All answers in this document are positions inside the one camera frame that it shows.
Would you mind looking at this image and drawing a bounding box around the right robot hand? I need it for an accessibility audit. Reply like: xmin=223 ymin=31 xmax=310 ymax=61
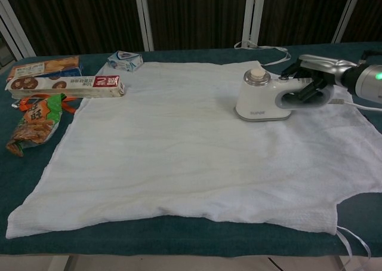
xmin=279 ymin=54 xmax=359 ymax=101

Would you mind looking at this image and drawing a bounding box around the white handheld garment steamer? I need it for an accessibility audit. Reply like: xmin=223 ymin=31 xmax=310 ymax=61
xmin=235 ymin=68 xmax=332 ymax=122

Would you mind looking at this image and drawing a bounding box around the white sleeveless shirt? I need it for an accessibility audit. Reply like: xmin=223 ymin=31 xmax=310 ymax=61
xmin=5 ymin=60 xmax=382 ymax=239

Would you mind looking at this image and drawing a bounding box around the long white ribbon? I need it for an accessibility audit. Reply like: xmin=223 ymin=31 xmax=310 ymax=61
xmin=234 ymin=39 xmax=292 ymax=66

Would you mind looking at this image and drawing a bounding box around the dark folding partition screen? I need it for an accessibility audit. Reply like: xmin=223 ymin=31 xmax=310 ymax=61
xmin=0 ymin=0 xmax=382 ymax=58

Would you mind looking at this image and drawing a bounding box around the teal table cover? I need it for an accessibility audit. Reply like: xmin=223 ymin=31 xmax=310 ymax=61
xmin=0 ymin=42 xmax=382 ymax=258

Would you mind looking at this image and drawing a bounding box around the short white ribbon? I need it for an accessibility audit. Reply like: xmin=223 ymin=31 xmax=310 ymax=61
xmin=336 ymin=225 xmax=372 ymax=271

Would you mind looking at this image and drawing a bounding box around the blue white soap box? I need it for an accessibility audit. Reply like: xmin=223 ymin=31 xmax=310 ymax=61
xmin=106 ymin=50 xmax=143 ymax=72

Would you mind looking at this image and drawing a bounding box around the long chocolate cookie box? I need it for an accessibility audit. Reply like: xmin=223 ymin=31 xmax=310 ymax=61
xmin=5 ymin=75 xmax=127 ymax=100

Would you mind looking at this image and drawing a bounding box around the orange biscuit box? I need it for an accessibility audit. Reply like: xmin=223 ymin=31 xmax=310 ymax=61
xmin=8 ymin=56 xmax=83 ymax=81

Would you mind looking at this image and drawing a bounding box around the green orange snack bag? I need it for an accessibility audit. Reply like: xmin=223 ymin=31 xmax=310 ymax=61
xmin=5 ymin=94 xmax=70 ymax=158

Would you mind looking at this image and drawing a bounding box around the white cable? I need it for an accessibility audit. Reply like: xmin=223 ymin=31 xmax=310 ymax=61
xmin=329 ymin=97 xmax=382 ymax=112

